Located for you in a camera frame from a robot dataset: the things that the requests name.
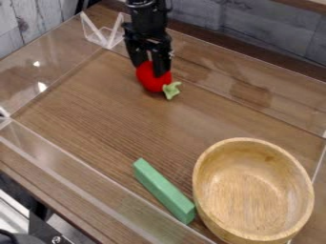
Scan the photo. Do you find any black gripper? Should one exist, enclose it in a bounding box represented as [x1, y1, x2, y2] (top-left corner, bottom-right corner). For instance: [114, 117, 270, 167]
[122, 0, 173, 77]

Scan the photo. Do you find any red plush fruit green stem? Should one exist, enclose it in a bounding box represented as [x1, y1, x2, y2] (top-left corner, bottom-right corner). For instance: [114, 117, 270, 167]
[137, 61, 181, 100]

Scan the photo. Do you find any green rectangular block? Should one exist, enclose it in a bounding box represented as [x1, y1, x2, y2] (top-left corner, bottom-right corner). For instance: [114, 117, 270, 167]
[133, 158, 197, 224]

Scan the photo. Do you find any wooden bowl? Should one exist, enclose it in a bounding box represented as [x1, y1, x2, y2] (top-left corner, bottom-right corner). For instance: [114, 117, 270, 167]
[193, 137, 314, 244]

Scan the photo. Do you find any clear acrylic triangle bracket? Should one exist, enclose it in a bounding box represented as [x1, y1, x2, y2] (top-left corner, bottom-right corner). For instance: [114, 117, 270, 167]
[80, 11, 123, 50]

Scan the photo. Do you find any clear acrylic enclosure wall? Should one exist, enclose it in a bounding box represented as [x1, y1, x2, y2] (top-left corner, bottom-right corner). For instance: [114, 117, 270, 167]
[0, 18, 326, 244]

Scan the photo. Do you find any black metal frame bracket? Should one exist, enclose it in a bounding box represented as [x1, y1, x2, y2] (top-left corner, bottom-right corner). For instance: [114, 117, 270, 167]
[28, 202, 84, 244]

